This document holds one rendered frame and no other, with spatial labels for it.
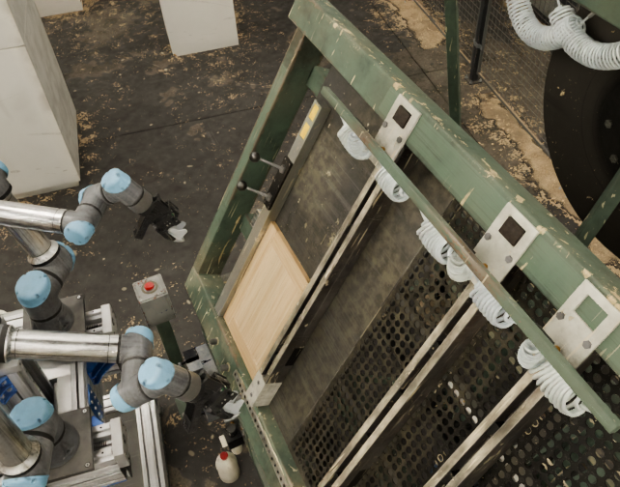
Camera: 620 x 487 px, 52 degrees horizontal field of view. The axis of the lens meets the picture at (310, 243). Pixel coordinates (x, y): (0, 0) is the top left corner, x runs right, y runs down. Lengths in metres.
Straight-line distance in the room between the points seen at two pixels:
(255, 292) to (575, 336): 1.32
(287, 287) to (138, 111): 3.33
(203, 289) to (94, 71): 3.56
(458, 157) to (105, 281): 2.86
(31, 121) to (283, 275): 2.57
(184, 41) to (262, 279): 3.77
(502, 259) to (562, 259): 0.13
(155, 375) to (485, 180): 0.88
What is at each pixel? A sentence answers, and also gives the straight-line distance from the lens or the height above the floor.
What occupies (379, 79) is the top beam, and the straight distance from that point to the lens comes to 1.77.
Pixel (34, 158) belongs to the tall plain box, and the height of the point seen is 0.32.
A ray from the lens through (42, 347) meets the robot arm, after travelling 1.73.
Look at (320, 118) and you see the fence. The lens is 2.08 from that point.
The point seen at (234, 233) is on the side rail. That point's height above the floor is 1.06.
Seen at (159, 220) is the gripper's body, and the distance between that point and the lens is 2.09.
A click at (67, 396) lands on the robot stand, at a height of 0.95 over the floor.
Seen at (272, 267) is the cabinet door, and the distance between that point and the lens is 2.25.
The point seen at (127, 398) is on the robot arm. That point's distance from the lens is 1.66.
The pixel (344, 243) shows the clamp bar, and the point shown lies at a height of 1.56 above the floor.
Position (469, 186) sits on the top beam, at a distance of 1.49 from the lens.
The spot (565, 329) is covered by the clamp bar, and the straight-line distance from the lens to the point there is 1.33.
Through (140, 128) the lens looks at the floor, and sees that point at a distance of 5.10.
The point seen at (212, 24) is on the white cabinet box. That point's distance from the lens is 5.79.
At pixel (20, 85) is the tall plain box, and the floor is 0.85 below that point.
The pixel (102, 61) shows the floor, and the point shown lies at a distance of 6.03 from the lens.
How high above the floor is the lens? 2.91
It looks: 47 degrees down
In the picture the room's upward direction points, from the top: 4 degrees counter-clockwise
